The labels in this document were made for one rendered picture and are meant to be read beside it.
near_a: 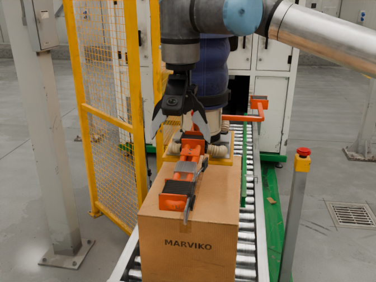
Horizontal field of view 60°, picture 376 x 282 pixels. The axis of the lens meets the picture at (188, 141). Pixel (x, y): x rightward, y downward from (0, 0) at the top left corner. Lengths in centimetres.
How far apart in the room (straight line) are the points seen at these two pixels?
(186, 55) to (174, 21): 7
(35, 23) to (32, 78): 32
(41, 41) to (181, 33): 131
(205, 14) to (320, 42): 25
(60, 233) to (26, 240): 47
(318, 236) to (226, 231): 165
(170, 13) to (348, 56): 38
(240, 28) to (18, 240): 259
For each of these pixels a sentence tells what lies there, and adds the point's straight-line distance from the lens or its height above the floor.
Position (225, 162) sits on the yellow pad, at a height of 113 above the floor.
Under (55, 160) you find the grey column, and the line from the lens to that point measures 222.
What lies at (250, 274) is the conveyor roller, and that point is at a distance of 168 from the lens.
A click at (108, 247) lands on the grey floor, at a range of 268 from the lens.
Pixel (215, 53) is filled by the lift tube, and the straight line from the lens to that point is 126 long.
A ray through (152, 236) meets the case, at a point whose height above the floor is 85.
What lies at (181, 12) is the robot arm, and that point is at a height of 170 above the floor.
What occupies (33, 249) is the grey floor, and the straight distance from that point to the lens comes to 284.
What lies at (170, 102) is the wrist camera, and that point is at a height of 153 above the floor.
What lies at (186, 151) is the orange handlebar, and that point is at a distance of 109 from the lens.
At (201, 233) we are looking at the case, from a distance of 133.
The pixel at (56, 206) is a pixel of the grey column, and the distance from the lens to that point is 242.
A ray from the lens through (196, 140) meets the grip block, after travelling 115.
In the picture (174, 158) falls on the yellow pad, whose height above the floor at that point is 113.
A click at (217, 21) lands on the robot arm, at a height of 169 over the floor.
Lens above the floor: 173
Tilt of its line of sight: 24 degrees down
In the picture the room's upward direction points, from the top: straight up
